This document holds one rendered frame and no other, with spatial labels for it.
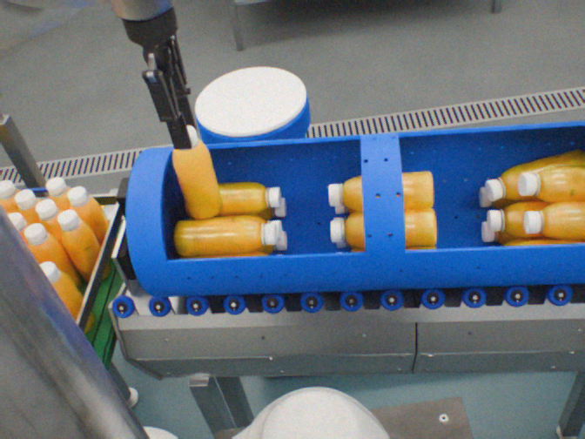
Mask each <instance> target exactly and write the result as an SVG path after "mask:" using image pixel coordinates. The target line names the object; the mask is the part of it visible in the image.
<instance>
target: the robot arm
mask: <svg viewBox="0 0 585 439"><path fill-rule="evenodd" d="M107 1H109V0H0V51H4V50H7V49H9V48H10V47H13V46H15V45H17V44H20V43H22V42H24V41H26V40H28V39H30V38H33V37H35V36H37V35H39V34H41V33H43V32H45V31H47V30H49V29H51V28H53V27H55V26H57V25H59V24H61V23H63V22H65V21H67V20H69V19H71V18H73V17H74V16H75V15H76V14H77V13H78V12H79V11H80V9H81V7H86V6H91V5H95V4H99V3H104V2H107ZM174 1H175V0H111V5H112V8H113V10H114V12H115V13H116V15H117V16H119V17H121V18H122V20H123V23H124V27H125V30H126V33H127V36H128V38H129V39H130V40H131V41H132V42H133V43H135V44H139V45H141V46H142V47H143V56H144V60H145V62H146V63H147V66H148V69H147V70H142V78H143V80H144V81H145V83H146V84H147V87H148V90H149V92H150V94H151V99H152V101H153V104H154V106H155V109H156V111H157V114H158V118H159V121H160V122H161V123H162V122H166V125H167V128H168V132H169V134H170V137H171V141H172V144H173V148H174V149H175V150H176V149H192V146H193V144H192V139H191V138H190V136H189V132H188V130H187V125H191V126H193V127H194V128H195V129H196V130H197V129H198V127H197V125H196V121H195V118H194V115H193V112H192V107H191V106H190V104H189V100H188V97H187V96H185V95H190V94H192V89H190V88H188V89H186V88H185V85H187V79H186V76H185V69H184V66H183V62H182V58H181V56H180V52H179V48H178V42H177V37H176V31H177V29H178V21H177V18H176V15H175V11H174V8H173V4H174ZM0 439H178V438H177V437H176V436H174V435H173V434H171V433H169V432H167V431H165V430H162V429H157V428H153V427H143V426H142V424H141V423H140V421H139V419H138V418H137V417H136V415H135V414H134V412H133V410H132V409H131V407H130V405H129V404H128V402H127V401H126V400H125V398H124V396H123V395H122V393H121V392H120V390H119V388H118V386H117V385H116V383H115V382H114V381H113V380H112V378H111V376H110V373H109V372H108V370H107V369H106V367H105V365H104V364H103V363H102V361H101V360H100V358H99V357H98V354H97V353H96V351H95V350H94V348H93V347H92V345H91V344H90V342H89V341H88V339H87V338H86V336H85V335H84V334H83V332H82V331H81V329H80V328H79V326H78V325H77V323H76V322H75V320H74V319H73V317H72V316H71V314H70V312H69V310H68V309H67V307H66V306H65V304H64V303H63V301H62V300H61V298H60V297H59V295H58V294H57V292H56V290H55V288H54V287H53V286H52V285H51V283H50V281H49V279H48V278H47V276H46V275H45V273H44V270H43V269H42V268H41V266H40V265H39V263H38V262H37V260H36V258H35V256H34V255H33V253H32V252H31V250H30V249H29V248H28V246H27V244H26V243H25V241H24V239H23V238H22V236H21V234H20V233H19V231H18V230H17V229H16V227H15V226H14V224H13V222H12V221H11V219H10V217H9V216H8V214H7V213H6V212H5V210H4V209H3V207H2V205H1V204H0ZM231 439H390V438H389V437H388V435H387V432H386V431H385V430H384V429H383V427H382V426H381V424H380V423H379V421H378V420H377V419H376V418H375V417H374V416H373V415H372V413H371V412H370V411H368V410H367V409H366V408H365V407H364V406H363V405H361V404H360V403H359V402H357V401H356V400H354V399H353V398H352V397H351V396H349V395H346V394H344V393H342V392H339V391H337V390H334V389H330V388H303V389H300V390H296V391H293V392H291V393H289V394H286V395H283V396H282V397H280V398H279V399H277V400H275V401H274V402H272V403H271V404H269V405H268V406H267V407H266V408H264V409H263V410H262V411H261V412H260V413H259V414H258V415H257V416H256V418H255V419H254V420H253V422H252V424H251V425H250V426H248V427H247V428H246V429H244V430H242V431H241V432H240V433H238V434H237V435H235V436H234V437H233V438H231Z"/></svg>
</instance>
